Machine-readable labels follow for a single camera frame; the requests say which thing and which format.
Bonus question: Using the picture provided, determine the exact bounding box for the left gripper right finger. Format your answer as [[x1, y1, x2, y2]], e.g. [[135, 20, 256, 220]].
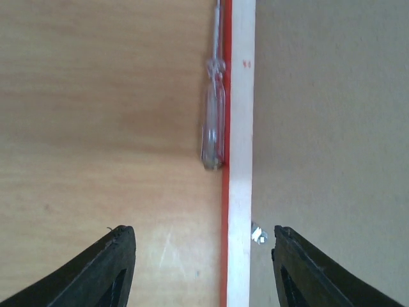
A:
[[272, 225, 401, 306]]

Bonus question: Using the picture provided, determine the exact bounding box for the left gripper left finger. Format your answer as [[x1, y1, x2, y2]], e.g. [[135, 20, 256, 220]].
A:
[[1, 225, 136, 306]]

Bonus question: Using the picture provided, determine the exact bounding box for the clear handled screwdriver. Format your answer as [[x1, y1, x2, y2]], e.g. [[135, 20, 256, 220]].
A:
[[201, 1, 226, 170]]

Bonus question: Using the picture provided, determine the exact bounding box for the red picture frame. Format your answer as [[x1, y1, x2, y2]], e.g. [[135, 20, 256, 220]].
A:
[[219, 0, 409, 307]]

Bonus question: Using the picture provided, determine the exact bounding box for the metal frame tab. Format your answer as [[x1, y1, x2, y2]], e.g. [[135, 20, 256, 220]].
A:
[[251, 221, 268, 245]]

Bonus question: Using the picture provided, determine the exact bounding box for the brown frame backing board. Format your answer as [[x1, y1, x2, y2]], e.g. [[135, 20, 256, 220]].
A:
[[249, 0, 409, 307]]

